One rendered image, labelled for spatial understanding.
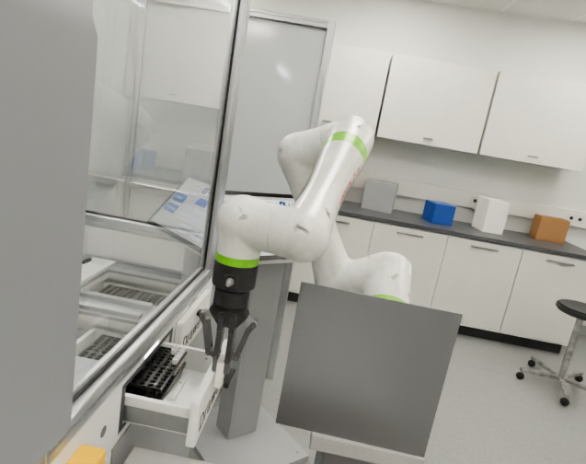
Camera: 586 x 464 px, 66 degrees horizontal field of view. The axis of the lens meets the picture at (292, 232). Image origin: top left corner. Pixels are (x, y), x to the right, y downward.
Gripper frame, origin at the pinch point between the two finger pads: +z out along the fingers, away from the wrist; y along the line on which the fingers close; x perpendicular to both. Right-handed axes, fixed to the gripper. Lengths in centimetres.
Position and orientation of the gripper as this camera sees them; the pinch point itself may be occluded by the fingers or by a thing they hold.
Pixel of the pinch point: (220, 371)
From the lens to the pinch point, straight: 106.6
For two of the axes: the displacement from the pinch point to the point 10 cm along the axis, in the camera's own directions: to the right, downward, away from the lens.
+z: -1.7, 9.6, 2.2
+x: 0.9, -2.0, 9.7
